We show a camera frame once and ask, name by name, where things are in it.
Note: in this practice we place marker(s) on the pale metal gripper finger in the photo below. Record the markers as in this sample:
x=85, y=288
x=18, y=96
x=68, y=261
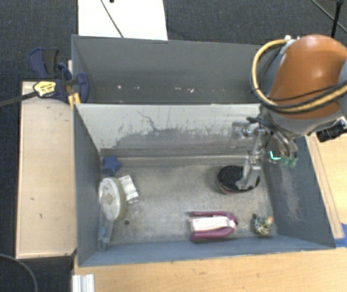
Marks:
x=256, y=176
x=244, y=175

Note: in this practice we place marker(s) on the small speckled toy animal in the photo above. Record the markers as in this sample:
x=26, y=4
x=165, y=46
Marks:
x=262, y=224

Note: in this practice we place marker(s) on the grey metal bin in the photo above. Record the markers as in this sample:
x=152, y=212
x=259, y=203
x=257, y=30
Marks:
x=173, y=193

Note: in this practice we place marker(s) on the clear plastic piece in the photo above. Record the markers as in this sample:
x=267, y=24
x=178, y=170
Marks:
x=129, y=189

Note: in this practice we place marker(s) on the blue star-shaped toy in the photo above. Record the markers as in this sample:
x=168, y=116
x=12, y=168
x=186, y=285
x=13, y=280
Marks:
x=111, y=165

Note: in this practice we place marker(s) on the pale wood board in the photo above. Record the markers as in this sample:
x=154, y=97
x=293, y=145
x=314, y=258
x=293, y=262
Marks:
x=45, y=169

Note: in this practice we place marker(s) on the black cylinder on white bracket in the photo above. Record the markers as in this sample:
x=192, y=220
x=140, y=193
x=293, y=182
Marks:
x=334, y=131

